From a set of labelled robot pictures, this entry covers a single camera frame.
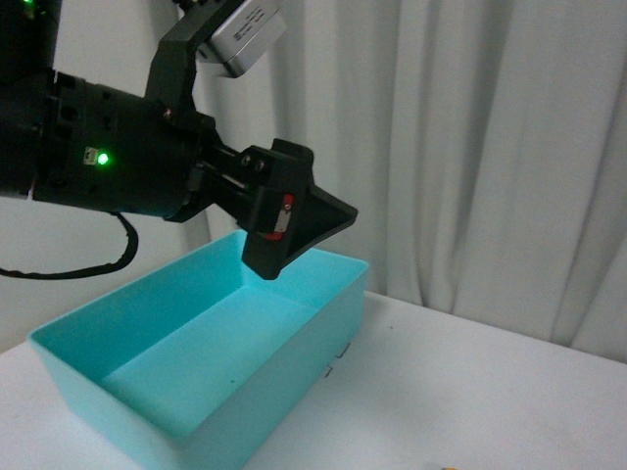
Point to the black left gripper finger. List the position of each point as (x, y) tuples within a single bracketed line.
[(319, 216), (278, 203)]

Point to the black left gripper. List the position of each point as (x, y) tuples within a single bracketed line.
[(110, 151)]

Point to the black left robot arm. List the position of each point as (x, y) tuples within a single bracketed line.
[(28, 41)]

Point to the white pleated curtain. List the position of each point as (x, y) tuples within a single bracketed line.
[(483, 143)]

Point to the turquoise plastic storage bin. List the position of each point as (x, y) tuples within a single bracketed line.
[(193, 365)]

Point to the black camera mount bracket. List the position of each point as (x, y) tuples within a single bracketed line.
[(173, 68)]

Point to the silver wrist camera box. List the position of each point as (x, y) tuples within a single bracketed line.
[(243, 38)]

